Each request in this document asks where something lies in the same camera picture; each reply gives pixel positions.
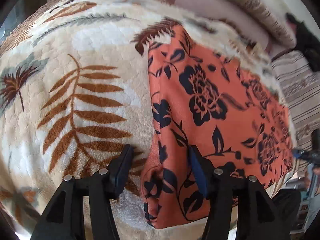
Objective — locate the striped flat pillow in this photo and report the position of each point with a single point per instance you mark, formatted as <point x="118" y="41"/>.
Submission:
<point x="300" y="86"/>

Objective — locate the orange black floral cloth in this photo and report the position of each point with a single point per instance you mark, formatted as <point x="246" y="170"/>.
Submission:
<point x="202" y="98"/>

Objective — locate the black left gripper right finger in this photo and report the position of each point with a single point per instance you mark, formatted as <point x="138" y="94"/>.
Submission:
<point x="257" y="215"/>

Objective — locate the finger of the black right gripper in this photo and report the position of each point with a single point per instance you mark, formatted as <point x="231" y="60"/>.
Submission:
<point x="312" y="156"/>

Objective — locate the pink bed sheet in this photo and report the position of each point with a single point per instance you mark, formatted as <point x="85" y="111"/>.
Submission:
<point x="224" y="9"/>

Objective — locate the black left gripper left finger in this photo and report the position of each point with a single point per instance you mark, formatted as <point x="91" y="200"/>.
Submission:
<point x="63" y="217"/>

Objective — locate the brown striped bolster pillow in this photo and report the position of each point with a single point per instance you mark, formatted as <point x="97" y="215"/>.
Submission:
<point x="273" y="22"/>

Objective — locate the cream leaf pattern blanket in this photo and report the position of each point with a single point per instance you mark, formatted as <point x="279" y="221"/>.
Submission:
<point x="75" y="90"/>

